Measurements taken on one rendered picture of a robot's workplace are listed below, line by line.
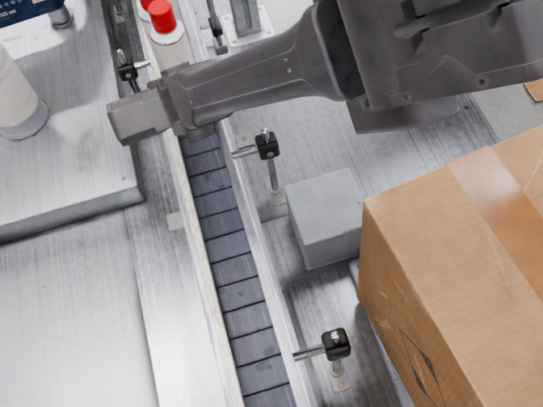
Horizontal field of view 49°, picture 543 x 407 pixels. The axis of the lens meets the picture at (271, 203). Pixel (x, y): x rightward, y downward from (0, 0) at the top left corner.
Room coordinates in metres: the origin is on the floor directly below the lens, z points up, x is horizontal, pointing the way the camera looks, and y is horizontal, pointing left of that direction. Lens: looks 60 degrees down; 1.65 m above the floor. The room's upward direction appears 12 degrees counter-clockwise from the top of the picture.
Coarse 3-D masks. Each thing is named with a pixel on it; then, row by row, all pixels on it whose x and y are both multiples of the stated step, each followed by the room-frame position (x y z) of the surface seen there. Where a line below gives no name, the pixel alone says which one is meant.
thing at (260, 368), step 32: (192, 160) 0.55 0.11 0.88; (224, 160) 0.54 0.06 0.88; (192, 192) 0.49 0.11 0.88; (224, 192) 0.48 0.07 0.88; (224, 224) 0.42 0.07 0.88; (224, 256) 0.37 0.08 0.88; (224, 288) 0.32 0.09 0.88; (256, 288) 0.31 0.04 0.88; (224, 320) 0.28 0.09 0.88; (256, 320) 0.27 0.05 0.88; (256, 352) 0.23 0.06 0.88; (256, 384) 0.19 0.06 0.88; (288, 384) 0.18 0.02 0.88
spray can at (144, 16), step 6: (144, 0) 0.70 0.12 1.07; (150, 0) 0.70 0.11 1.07; (168, 0) 0.73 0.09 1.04; (144, 6) 0.71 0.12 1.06; (138, 12) 0.72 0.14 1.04; (144, 12) 0.71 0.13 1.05; (144, 18) 0.70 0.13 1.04; (144, 24) 0.70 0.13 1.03; (150, 24) 0.69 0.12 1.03; (150, 42) 0.70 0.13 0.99; (156, 54) 0.70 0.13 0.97; (156, 60) 0.71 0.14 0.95
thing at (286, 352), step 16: (192, 32) 0.74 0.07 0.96; (192, 48) 0.70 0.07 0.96; (224, 144) 0.51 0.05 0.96; (240, 192) 0.42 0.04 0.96; (240, 208) 0.40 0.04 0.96; (256, 240) 0.35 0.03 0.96; (256, 256) 0.32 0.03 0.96; (272, 304) 0.26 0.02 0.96; (272, 320) 0.24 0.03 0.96; (288, 352) 0.19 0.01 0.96; (288, 368) 0.18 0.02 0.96; (304, 400) 0.14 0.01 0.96
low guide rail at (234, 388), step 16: (144, 32) 0.81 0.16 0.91; (176, 144) 0.56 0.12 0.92; (176, 160) 0.53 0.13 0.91; (192, 208) 0.44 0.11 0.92; (192, 224) 0.41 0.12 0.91; (208, 272) 0.34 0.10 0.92; (208, 288) 0.31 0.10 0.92; (224, 336) 0.24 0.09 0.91; (224, 352) 0.22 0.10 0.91; (240, 400) 0.16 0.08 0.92
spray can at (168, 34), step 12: (156, 0) 0.68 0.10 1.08; (156, 12) 0.66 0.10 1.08; (168, 12) 0.66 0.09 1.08; (156, 24) 0.65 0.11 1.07; (168, 24) 0.65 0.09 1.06; (180, 24) 0.67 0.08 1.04; (156, 36) 0.65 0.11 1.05; (168, 36) 0.65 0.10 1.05; (180, 36) 0.65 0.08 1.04; (156, 48) 0.65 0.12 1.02; (168, 48) 0.64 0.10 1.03; (180, 48) 0.65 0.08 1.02; (168, 60) 0.64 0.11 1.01; (180, 60) 0.64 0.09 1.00; (192, 60) 0.66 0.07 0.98
